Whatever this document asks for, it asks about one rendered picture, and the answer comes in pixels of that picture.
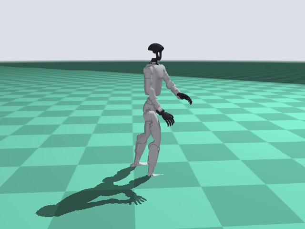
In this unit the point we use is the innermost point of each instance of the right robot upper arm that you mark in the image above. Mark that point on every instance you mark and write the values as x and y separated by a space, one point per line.
148 71

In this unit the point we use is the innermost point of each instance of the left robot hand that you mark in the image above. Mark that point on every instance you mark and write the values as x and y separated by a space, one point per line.
184 96

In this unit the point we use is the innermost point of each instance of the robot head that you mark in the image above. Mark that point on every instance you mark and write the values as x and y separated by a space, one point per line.
155 48

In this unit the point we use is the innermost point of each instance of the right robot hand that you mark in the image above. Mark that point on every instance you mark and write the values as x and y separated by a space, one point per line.
167 117

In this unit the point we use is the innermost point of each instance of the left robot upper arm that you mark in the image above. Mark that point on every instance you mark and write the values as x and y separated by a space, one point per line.
166 78

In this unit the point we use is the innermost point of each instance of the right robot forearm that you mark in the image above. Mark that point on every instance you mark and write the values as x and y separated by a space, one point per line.
153 99

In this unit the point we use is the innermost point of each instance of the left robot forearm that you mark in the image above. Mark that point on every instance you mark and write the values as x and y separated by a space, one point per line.
175 90

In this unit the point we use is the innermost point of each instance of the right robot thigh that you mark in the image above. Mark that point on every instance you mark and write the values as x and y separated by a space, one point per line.
155 129

